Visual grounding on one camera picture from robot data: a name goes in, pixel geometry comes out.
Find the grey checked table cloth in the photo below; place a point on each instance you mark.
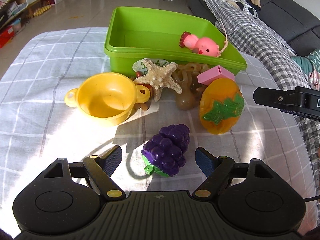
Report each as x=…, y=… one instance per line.
x=37, y=126

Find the black white garment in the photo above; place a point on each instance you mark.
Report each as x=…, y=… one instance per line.
x=248, y=7

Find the purple toy grapes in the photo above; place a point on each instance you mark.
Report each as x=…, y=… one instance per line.
x=164, y=153

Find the red storage box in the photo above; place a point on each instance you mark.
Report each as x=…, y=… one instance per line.
x=6, y=35

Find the teal patterned pillow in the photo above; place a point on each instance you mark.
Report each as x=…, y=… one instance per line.
x=310, y=66

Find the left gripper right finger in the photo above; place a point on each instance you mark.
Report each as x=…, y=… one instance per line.
x=217, y=171

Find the brown toy octopus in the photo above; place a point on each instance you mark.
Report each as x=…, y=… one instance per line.
x=186, y=77

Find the yellow toy pot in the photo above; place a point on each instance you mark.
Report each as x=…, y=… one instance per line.
x=108, y=98

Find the orange toy pumpkin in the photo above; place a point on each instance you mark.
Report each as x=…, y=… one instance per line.
x=221, y=105

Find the beige starfish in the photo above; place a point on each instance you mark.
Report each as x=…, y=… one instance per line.
x=159, y=78

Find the pink toy block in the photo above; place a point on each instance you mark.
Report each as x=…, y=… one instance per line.
x=212, y=74

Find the pink pig toy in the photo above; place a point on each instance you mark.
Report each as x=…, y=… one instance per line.
x=202, y=46

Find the green plastic box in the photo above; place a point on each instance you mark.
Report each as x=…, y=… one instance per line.
x=135, y=33

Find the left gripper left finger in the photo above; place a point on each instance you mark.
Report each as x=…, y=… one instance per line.
x=99, y=169

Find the dark grey sofa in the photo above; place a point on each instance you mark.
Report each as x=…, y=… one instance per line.
x=296, y=25

